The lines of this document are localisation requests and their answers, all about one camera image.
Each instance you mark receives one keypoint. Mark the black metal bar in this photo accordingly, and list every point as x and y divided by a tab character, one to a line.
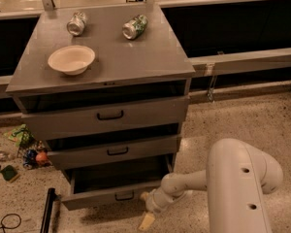
51	198

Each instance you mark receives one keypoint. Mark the clear plastic bottle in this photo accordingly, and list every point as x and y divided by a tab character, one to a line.
4	156

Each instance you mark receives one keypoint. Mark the grey metal rail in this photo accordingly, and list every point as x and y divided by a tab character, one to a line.
232	63

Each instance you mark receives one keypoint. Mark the grey drawer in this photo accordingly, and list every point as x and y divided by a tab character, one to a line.
116	182
109	153
106	118

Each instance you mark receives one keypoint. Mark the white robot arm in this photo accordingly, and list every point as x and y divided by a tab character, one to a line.
236	178

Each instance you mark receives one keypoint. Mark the grey bottom drawer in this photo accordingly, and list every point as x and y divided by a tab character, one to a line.
116	182

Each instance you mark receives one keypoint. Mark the green and white can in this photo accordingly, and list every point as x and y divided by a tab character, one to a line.
135	27

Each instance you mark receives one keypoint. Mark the white paper bowl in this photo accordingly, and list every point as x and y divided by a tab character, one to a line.
72	60

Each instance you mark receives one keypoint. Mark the grey middle drawer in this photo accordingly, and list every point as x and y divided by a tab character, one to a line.
109	153

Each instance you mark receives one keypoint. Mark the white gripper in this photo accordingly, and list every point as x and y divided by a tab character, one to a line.
152	203

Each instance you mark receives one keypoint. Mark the silver crushed can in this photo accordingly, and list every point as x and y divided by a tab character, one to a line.
77	23

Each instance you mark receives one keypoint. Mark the blue soda can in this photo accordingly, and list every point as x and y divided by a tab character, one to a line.
29	159

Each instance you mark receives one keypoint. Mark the grey top drawer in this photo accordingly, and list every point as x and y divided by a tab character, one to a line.
106	118

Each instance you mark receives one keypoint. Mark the grey drawer cabinet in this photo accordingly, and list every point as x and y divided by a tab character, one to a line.
153	66

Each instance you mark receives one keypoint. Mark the green chip bag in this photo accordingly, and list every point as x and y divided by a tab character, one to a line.
20	135

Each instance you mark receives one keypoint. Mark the green yellow sponge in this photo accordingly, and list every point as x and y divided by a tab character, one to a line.
10	174

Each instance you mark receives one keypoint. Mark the orange fruit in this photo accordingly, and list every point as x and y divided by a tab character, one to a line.
42	158

